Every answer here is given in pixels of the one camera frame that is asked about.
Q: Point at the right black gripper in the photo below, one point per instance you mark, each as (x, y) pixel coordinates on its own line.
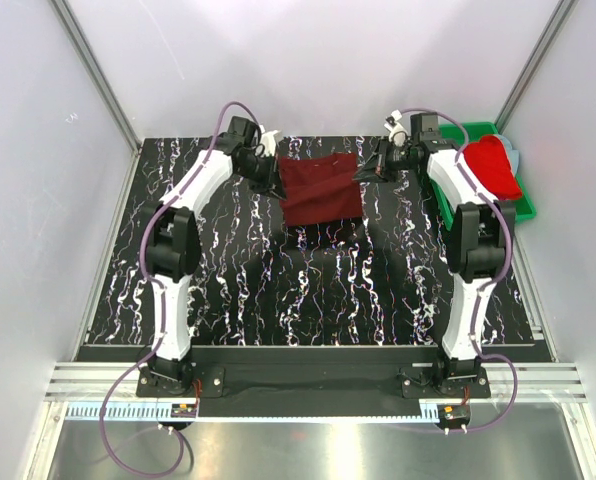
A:
(377, 166)

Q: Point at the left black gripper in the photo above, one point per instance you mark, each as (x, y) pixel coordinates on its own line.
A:
(272, 181)

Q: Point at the dark red t shirt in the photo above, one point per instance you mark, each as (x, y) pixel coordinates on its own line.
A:
(320, 190)

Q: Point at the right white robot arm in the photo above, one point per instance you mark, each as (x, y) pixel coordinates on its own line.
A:
(480, 245)

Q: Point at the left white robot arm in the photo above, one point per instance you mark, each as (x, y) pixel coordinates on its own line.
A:
(171, 250)

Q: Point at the bright red t shirt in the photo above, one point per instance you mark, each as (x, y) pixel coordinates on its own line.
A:
(487, 160)

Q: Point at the light blue t shirt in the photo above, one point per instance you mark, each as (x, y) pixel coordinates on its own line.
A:
(513, 155)

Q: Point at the green plastic bin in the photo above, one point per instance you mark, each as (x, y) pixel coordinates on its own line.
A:
(525, 209)

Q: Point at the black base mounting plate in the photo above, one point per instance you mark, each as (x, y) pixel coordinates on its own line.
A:
(302, 382)

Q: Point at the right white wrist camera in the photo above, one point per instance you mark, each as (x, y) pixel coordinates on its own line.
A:
(397, 134)

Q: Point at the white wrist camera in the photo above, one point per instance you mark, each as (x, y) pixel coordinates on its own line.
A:
(397, 134)
(268, 143)

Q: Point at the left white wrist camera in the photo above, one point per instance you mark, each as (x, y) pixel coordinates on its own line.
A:
(268, 143)

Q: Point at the right aluminium frame post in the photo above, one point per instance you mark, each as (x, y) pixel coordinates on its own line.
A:
(545, 41)

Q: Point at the aluminium frame post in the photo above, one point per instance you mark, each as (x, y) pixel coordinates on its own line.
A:
(78, 38)
(545, 41)

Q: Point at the left aluminium frame post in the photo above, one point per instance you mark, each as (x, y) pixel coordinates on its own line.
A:
(78, 38)

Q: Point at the aluminium extrusion rail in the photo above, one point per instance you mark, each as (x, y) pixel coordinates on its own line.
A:
(537, 382)

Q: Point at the white slotted cable duct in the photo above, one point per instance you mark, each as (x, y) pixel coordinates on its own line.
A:
(128, 411)

